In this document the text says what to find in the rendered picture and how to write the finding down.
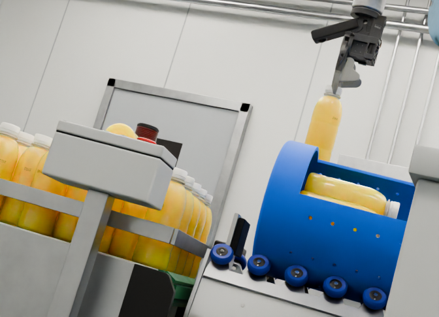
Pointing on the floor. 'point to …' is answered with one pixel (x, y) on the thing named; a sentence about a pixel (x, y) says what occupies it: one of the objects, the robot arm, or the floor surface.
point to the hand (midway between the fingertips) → (334, 90)
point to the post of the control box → (81, 255)
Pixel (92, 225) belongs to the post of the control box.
